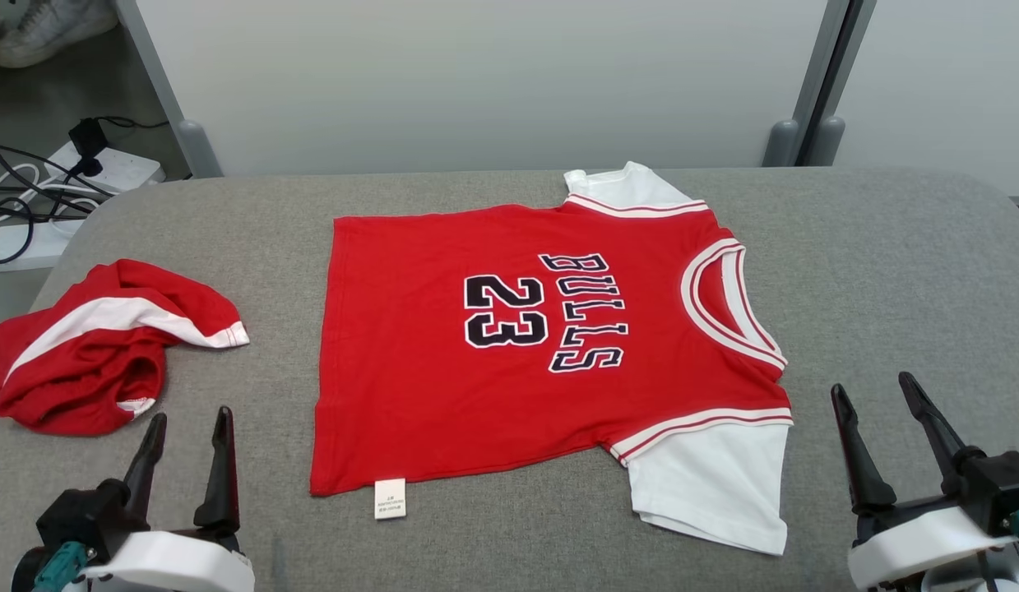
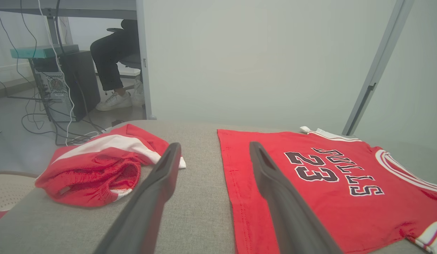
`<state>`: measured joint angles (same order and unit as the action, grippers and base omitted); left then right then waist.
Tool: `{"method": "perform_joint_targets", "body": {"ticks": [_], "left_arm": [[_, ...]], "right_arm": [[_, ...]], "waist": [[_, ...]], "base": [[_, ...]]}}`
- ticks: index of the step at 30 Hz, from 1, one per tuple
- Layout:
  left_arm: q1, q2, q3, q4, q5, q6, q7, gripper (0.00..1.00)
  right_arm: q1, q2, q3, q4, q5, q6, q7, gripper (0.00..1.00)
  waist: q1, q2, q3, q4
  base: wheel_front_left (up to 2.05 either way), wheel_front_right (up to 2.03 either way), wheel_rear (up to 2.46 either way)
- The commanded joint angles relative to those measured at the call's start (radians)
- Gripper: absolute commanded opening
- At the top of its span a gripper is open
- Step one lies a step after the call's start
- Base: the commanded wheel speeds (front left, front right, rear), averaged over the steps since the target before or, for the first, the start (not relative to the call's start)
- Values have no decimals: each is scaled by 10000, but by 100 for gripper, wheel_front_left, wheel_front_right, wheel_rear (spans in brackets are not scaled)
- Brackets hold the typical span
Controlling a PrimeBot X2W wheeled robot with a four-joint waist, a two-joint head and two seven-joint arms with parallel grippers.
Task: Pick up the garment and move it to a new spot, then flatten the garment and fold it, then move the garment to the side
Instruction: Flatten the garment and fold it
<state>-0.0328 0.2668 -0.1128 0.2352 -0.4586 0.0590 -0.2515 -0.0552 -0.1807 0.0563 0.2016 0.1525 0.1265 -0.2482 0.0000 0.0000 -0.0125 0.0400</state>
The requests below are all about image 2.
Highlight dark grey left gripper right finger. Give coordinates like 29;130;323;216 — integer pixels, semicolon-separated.
249;141;343;254

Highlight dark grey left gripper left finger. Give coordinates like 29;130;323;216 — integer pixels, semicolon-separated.
94;142;182;254

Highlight red jersey with 23 print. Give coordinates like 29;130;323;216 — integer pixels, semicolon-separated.
217;126;437;254

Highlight red white-striped mesh shorts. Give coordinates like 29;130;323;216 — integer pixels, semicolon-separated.
35;123;186;208

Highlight white sneaker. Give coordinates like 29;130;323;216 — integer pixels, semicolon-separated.
131;76;145;107
96;91;133;111

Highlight beige perforated laundry basket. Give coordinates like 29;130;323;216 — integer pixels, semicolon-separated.
0;171;39;212

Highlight black computer tower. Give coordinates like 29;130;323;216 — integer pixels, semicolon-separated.
30;50;101;123

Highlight grey office chair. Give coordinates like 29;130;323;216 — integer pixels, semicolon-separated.
106;27;142;70

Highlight seated person in black trousers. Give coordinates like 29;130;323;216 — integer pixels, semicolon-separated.
90;19;141;92

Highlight teal flat box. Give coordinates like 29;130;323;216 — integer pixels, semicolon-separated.
10;44;80;59

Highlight grey desk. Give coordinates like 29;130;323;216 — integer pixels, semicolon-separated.
0;0;138;46

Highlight black cable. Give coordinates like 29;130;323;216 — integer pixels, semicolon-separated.
0;7;21;83
55;0;63;48
20;101;106;146

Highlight white cable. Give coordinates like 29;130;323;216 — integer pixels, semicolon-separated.
38;0;99;146

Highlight grey aluminium frame post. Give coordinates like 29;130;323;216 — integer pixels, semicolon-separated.
135;0;157;120
342;0;415;137

